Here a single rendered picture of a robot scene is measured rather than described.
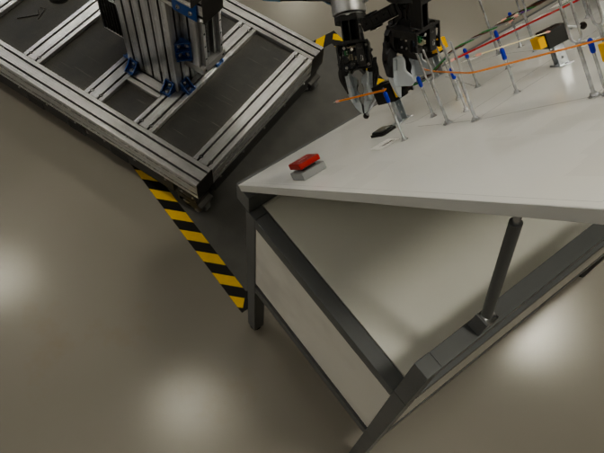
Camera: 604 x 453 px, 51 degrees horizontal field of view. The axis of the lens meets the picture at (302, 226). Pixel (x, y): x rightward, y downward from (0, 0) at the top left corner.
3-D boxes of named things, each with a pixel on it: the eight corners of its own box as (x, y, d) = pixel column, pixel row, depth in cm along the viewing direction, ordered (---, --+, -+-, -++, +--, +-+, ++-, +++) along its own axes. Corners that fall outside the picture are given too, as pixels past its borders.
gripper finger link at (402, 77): (409, 106, 126) (410, 60, 121) (386, 99, 130) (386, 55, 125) (419, 102, 127) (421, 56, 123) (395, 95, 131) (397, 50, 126)
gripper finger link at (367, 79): (361, 112, 139) (356, 70, 138) (364, 113, 145) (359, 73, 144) (376, 110, 138) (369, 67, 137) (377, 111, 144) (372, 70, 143)
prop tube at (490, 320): (473, 320, 124) (501, 220, 100) (483, 313, 125) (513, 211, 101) (485, 332, 122) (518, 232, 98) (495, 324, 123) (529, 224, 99)
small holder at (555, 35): (601, 48, 117) (590, 10, 115) (557, 69, 117) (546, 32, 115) (586, 48, 122) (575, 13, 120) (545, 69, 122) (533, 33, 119)
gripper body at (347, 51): (337, 72, 137) (329, 15, 136) (342, 75, 145) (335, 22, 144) (372, 66, 136) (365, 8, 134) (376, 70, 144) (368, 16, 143)
